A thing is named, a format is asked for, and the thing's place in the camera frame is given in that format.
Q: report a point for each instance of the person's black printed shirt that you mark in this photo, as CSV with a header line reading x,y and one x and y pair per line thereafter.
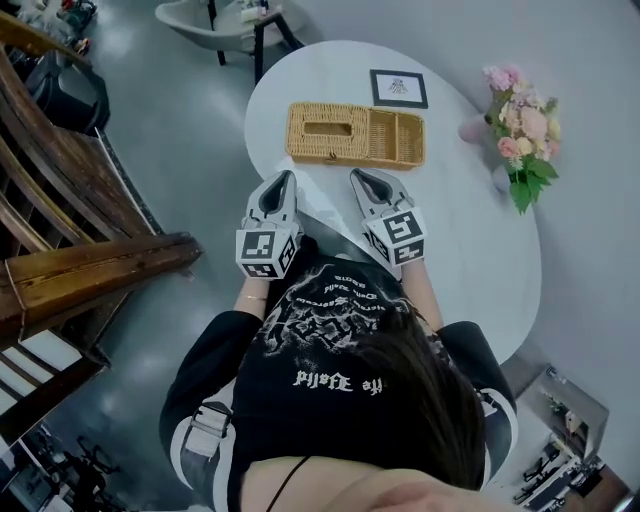
x,y
310,400

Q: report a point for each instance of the pink flower bouquet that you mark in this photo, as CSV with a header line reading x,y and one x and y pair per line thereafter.
x,y
525,130

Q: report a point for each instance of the person's right forearm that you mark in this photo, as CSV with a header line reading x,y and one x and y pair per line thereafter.
x,y
422,295

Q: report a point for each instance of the black framed picture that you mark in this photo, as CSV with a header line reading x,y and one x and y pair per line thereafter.
x,y
399,88

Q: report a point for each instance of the woven wicker box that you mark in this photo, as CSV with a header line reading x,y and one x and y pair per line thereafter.
x,y
400,137

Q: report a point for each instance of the person's left forearm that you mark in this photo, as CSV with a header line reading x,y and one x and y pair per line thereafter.
x,y
250,290

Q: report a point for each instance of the woven wicker box lid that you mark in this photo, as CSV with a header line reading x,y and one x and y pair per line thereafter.
x,y
327,142

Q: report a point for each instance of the black bin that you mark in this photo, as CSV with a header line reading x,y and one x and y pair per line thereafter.
x,y
75,95

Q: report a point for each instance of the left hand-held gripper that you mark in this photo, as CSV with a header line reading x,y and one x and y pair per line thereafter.
x,y
262,247

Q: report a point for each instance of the grey metal cabinet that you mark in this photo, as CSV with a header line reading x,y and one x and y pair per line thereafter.
x,y
555,415

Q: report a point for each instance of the grey armchair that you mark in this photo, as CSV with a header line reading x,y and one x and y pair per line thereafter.
x,y
220,27

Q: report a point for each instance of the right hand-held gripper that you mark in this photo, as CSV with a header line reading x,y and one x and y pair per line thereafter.
x,y
400,235

